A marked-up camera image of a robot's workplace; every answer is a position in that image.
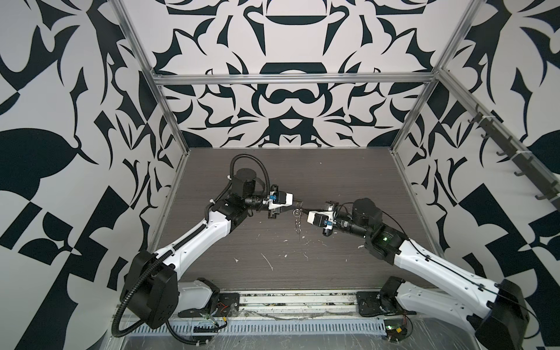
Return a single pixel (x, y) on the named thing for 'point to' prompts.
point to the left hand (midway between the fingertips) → (303, 197)
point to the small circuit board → (396, 329)
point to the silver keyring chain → (297, 213)
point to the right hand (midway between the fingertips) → (308, 204)
